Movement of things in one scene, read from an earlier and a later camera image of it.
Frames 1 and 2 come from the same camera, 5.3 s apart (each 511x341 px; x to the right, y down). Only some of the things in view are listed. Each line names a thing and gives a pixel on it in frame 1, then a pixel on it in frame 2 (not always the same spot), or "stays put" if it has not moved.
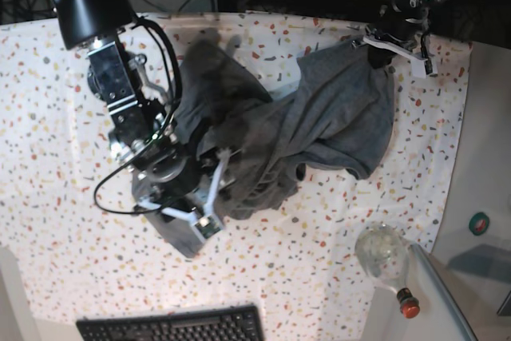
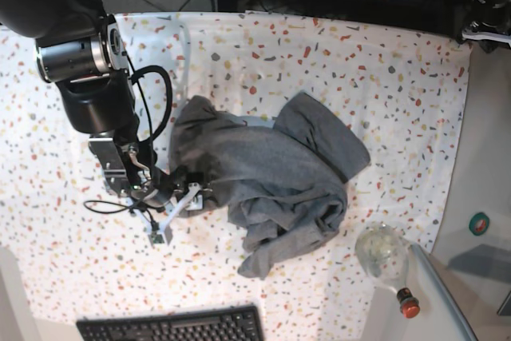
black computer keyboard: [239, 323] stays put
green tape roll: [478, 224] stays put
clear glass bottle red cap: [383, 249] stays put
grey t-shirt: [337, 110] to [284, 180]
